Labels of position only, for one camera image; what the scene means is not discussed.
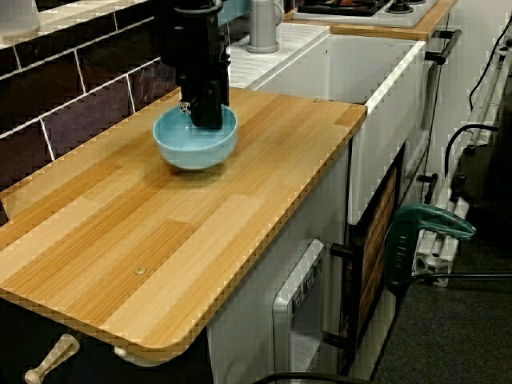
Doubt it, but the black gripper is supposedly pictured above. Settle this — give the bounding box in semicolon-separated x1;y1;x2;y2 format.
159;6;232;130

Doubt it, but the light blue bowl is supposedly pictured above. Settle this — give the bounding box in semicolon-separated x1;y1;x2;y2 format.
153;104;238;171

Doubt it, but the pale grey toy faucet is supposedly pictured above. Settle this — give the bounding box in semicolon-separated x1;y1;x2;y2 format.
246;0;282;54

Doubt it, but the teal plastic bin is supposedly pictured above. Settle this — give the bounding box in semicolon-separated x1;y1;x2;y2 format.
218;0;252;22

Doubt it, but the white toy kitchen sink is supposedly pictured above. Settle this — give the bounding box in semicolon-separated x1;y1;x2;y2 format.
227;22;427;225

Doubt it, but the black stove grate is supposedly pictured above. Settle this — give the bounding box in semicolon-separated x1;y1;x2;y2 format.
298;0;392;18

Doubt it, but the white toy kitchen cabinet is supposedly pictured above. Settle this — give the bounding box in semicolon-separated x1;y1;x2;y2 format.
206;139;353;384

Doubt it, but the white toy stove top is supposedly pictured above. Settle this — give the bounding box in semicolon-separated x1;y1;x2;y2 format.
290;0;441;29

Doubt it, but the black framed wooden door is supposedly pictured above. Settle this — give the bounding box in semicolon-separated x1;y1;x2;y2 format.
339;142;406;371

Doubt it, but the white dispenser panel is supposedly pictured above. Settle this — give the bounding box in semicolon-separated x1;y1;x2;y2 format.
271;238;326;384

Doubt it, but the white toy oven cabinet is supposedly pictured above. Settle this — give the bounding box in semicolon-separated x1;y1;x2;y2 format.
402;0;512;213

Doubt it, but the black floor box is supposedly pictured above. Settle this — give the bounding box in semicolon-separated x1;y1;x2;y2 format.
455;115;512;241

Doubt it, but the black door handle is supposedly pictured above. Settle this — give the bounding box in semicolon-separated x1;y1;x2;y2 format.
322;242;365;350

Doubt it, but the black handle bracket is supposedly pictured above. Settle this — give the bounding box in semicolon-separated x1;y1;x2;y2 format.
415;171;440;205

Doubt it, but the green clamp handle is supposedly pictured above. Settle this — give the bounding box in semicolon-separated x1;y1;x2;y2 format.
382;202;478;293

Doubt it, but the black cable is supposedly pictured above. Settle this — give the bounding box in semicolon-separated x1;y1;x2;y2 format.
443;123;500;181
251;370;361;384
411;271;512;282

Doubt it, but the black oven handle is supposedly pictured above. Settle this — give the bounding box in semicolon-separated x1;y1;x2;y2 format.
423;28;462;66

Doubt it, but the white bracket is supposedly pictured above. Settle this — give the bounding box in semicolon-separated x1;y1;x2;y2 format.
114;344;161;368

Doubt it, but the aluminium frame rail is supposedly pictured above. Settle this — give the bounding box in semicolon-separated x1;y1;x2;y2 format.
411;39;512;288

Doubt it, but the cream peg handle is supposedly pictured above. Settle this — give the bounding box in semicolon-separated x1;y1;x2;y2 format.
23;333;80;384

